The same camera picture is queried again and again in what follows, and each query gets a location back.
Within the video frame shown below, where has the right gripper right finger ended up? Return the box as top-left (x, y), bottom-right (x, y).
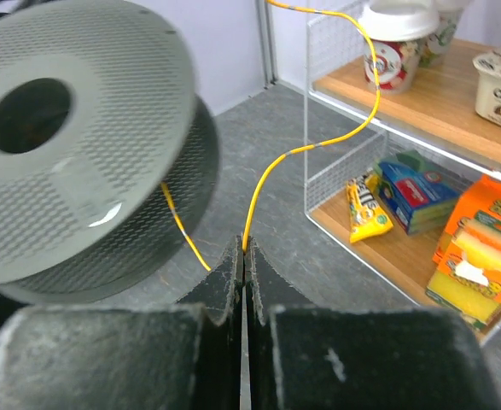
top-left (244, 241), bottom-right (501, 409)

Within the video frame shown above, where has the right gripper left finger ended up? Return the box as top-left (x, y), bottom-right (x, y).
top-left (0, 237), bottom-right (244, 409)

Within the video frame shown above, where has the thin yellow cable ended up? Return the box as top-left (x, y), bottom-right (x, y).
top-left (160, 0), bottom-right (382, 272)

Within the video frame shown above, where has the yellow M&M candy bag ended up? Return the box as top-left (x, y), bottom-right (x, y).
top-left (346, 168), bottom-right (393, 243)

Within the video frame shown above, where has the yellow orange sponge pack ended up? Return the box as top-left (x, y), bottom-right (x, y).
top-left (426, 218), bottom-right (501, 331)

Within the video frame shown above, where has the blue snack box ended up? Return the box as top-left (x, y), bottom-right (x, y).
top-left (373, 149), bottom-right (464, 235)

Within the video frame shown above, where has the orange cracker box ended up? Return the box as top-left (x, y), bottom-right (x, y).
top-left (432, 173), bottom-right (501, 266)

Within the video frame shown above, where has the white lidded yogurt cup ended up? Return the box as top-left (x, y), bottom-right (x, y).
top-left (358, 0), bottom-right (440, 94)

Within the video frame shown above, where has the white wire shelf rack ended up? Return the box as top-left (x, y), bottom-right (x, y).
top-left (305, 16), bottom-right (501, 341)

